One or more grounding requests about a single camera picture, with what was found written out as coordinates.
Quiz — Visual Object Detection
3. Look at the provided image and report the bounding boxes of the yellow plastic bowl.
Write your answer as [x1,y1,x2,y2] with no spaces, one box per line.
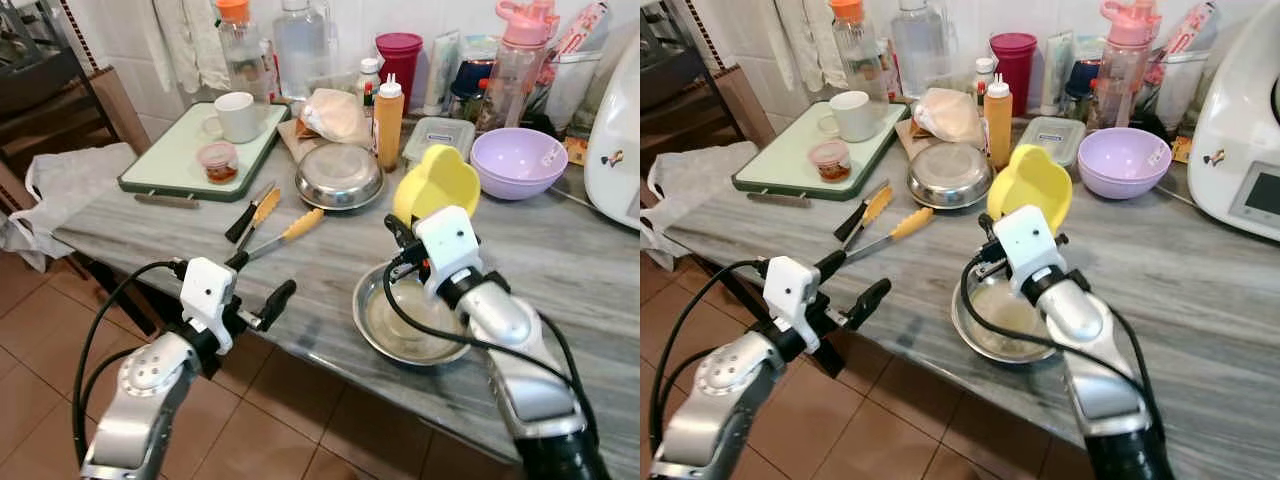
[987,144,1074,226]
[392,144,482,226]

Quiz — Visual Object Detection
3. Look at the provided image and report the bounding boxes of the stainless steel bowl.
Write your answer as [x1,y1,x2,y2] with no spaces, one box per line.
[352,262,476,367]
[950,270,1066,365]
[295,143,385,212]
[907,142,993,210]

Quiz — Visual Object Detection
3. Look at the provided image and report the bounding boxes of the steel tongs yellow grip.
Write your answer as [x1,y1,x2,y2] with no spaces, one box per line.
[840,206,935,263]
[240,207,326,266]

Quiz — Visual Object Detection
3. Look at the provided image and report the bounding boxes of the small plastic red sauce cup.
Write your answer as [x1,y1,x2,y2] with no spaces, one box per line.
[808,139,852,184]
[196,141,241,186]

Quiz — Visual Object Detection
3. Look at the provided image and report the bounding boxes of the orange squeeze bottle white cap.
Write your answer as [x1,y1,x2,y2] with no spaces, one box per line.
[373,73,406,173]
[983,73,1014,171]

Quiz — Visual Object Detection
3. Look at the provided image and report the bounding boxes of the clear lidded food container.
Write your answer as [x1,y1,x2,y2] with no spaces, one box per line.
[1018,116,1087,161]
[402,117,477,166]

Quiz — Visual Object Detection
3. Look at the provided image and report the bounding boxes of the green rimmed cutting board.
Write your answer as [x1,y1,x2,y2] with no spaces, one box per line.
[732,100,908,201]
[118,100,291,203]

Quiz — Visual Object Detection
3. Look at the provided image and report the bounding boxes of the brown paper sheet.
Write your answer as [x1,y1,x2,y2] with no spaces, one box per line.
[897,120,931,161]
[278,118,321,163]

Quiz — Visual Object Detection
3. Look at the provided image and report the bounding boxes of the purple plastic bowl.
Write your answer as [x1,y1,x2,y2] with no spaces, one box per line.
[470,127,569,201]
[1077,127,1173,200]

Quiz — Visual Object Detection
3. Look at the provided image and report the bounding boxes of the white ceramic mug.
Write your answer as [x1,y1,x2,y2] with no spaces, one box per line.
[203,91,269,145]
[818,90,886,143]

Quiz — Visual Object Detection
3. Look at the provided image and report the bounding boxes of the dark blue jar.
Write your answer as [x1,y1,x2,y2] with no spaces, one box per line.
[1065,60,1101,121]
[450,60,496,121]

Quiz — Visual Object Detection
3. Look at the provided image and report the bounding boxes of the white plastic bag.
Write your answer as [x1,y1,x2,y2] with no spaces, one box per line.
[0,142,138,273]
[640,140,761,271]

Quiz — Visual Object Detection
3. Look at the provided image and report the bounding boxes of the white upright packet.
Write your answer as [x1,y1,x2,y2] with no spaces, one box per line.
[425,30,461,116]
[1040,30,1073,116]

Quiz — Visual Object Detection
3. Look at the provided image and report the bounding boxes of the maroon plastic cup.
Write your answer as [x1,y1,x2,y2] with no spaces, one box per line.
[990,32,1038,116]
[375,32,425,111]

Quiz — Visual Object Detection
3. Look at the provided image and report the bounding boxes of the clear plastic water jug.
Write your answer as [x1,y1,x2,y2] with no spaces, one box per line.
[890,0,956,101]
[272,0,336,101]

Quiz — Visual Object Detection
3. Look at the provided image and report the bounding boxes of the clear bottle orange cap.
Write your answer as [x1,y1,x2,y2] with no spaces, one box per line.
[828,0,891,101]
[215,0,276,106]

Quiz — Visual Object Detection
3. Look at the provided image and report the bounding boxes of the pink lidded water bottle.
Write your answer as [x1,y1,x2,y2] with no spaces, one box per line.
[478,0,561,133]
[1090,0,1161,129]

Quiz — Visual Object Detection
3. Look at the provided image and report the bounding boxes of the beige hanging towel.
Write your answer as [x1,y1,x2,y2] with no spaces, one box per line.
[150,0,233,94]
[770,0,836,91]

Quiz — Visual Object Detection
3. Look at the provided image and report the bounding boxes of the clear plastic tub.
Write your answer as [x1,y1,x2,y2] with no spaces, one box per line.
[1155,50,1211,131]
[545,50,601,131]

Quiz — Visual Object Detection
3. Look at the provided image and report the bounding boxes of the white kitchen food processor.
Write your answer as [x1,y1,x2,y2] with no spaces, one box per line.
[1188,0,1280,243]
[584,35,641,231]

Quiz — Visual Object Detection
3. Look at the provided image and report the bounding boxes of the dark wooden shelf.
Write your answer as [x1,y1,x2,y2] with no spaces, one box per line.
[640,0,776,151]
[0,0,151,191]

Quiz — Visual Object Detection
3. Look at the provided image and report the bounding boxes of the red and white packet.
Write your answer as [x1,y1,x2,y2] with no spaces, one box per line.
[545,0,608,61]
[1160,0,1219,61]

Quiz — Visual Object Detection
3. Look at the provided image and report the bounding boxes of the black handled knife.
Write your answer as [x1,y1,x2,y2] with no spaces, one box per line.
[835,180,889,242]
[225,183,276,244]

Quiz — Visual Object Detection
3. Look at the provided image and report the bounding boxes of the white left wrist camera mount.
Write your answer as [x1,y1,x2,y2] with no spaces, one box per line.
[765,256,826,351]
[180,257,241,351]

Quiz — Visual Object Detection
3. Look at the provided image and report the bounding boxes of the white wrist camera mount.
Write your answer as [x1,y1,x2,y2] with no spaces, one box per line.
[180,257,241,351]
[765,256,826,351]
[993,205,1066,299]
[413,205,484,301]

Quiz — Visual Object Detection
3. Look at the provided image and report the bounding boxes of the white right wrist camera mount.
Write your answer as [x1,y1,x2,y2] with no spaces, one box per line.
[993,205,1066,299]
[413,205,484,301]

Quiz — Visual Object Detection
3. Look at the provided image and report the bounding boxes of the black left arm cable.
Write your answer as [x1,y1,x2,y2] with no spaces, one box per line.
[72,260,191,471]
[650,258,771,451]

